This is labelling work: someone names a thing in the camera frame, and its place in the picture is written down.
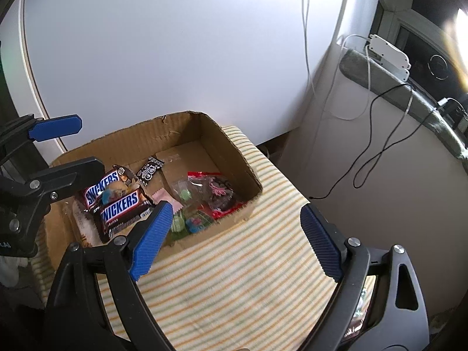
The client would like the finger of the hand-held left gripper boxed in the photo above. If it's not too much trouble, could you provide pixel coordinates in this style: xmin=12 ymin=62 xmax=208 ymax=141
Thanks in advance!
xmin=0 ymin=157 xmax=105 ymax=211
xmin=0 ymin=115 xmax=83 ymax=154

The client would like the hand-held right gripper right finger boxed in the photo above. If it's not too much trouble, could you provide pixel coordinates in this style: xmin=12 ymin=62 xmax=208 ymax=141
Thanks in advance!
xmin=300 ymin=203 xmax=431 ymax=351

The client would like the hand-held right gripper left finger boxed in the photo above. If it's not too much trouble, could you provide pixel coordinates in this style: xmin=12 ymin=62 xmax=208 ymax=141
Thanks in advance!
xmin=43 ymin=202 xmax=173 ymax=351

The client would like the brown chocolate bar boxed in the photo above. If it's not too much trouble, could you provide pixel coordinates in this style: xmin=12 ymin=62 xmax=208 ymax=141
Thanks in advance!
xmin=75 ymin=164 xmax=141 ymax=213
xmin=93 ymin=188 xmax=154 ymax=244

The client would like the pink candy wrapper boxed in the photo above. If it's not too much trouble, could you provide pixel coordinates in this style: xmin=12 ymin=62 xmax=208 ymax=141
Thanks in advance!
xmin=152 ymin=188 xmax=183 ymax=213

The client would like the blue and yellow candy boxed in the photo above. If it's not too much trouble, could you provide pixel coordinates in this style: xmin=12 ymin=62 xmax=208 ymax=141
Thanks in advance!
xmin=100 ymin=186 xmax=125 ymax=206

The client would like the blue and red candy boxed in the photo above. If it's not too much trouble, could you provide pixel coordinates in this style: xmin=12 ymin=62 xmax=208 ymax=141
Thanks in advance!
xmin=185 ymin=216 xmax=213 ymax=233

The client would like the black and white snack packet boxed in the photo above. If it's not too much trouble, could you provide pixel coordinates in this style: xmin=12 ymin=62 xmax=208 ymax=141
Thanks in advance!
xmin=136 ymin=156 xmax=165 ymax=188

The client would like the clear bag with red top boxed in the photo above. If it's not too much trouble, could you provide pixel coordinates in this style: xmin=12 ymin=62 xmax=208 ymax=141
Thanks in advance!
xmin=173 ymin=171 xmax=244 ymax=220

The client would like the cardboard box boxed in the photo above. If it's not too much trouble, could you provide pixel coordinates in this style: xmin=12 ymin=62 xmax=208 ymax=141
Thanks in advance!
xmin=44 ymin=110 xmax=263 ymax=275

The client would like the striped cloth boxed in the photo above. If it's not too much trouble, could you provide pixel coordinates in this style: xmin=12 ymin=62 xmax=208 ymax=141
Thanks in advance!
xmin=31 ymin=126 xmax=377 ymax=351

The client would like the large white board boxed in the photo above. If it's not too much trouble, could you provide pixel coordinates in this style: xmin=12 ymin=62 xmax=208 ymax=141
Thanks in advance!
xmin=20 ymin=0 xmax=346 ymax=165

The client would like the grey stone windowsill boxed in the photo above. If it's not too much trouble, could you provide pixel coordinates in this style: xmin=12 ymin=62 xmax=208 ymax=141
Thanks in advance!
xmin=339 ymin=49 xmax=468 ymax=175

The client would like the black plug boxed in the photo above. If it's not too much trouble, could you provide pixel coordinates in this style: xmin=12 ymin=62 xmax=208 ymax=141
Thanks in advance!
xmin=437 ymin=97 xmax=468 ymax=132

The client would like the white power adapter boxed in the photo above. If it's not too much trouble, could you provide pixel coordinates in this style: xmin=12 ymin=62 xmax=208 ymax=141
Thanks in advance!
xmin=366 ymin=34 xmax=412 ymax=81

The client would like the window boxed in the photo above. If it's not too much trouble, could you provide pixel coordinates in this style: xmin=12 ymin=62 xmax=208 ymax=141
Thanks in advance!
xmin=376 ymin=0 xmax=468 ymax=118

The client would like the black cable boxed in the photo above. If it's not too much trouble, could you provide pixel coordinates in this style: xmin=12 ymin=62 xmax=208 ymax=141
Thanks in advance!
xmin=309 ymin=82 xmax=439 ymax=200

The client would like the white cable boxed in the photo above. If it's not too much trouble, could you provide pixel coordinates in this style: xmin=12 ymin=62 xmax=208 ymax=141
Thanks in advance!
xmin=327 ymin=35 xmax=414 ymax=121

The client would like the thin wire ring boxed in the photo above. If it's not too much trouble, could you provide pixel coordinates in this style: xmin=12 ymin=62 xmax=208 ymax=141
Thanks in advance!
xmin=429 ymin=55 xmax=450 ymax=80

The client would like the thin white cord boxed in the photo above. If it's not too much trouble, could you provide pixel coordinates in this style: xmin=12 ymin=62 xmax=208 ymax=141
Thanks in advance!
xmin=300 ymin=0 xmax=317 ymax=98

